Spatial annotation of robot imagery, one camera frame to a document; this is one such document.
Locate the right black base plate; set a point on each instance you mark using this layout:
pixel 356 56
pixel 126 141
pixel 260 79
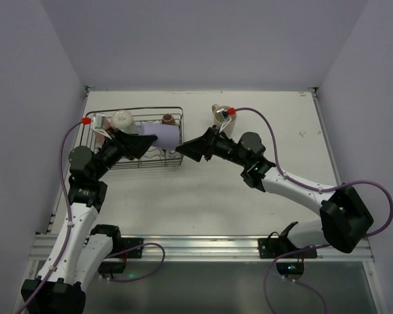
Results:
pixel 276 244

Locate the controller box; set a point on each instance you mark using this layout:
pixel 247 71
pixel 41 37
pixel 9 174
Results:
pixel 111 268
pixel 291 270

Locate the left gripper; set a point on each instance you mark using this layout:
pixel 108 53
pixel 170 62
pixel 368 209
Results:
pixel 122 144

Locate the left controller box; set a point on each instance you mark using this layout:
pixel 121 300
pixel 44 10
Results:
pixel 111 268

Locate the brown ceramic cup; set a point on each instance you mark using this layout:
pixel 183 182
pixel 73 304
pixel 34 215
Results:
pixel 168 119

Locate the pink plastic cup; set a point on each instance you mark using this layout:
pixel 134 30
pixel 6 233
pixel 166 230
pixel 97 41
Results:
pixel 100 138

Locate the small clear glass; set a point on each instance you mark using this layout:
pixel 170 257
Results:
pixel 172 155

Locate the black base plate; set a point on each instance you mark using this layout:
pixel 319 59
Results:
pixel 276 244
pixel 129 246

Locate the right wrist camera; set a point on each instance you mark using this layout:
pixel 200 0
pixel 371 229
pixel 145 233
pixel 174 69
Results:
pixel 224 117

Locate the black wire dish rack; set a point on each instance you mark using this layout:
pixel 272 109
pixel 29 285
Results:
pixel 154 157

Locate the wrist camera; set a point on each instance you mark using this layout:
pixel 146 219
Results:
pixel 98 123
pixel 224 117

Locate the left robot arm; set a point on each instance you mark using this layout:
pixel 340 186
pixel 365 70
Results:
pixel 61 284

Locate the lilac plastic cup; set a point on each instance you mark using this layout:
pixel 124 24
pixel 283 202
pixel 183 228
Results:
pixel 168 136

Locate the cream floral mug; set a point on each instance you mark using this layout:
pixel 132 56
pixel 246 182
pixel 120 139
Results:
pixel 228 131

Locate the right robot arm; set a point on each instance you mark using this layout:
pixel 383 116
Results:
pixel 343 217

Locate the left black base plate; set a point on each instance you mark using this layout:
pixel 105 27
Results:
pixel 129 246

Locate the right controller box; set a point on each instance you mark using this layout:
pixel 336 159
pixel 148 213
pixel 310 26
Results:
pixel 291 270

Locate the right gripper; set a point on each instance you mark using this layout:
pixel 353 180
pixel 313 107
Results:
pixel 209 142

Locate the white patterned mug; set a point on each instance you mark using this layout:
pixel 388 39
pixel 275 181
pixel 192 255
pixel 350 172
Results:
pixel 124 121

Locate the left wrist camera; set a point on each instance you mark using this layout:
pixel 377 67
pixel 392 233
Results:
pixel 98 123

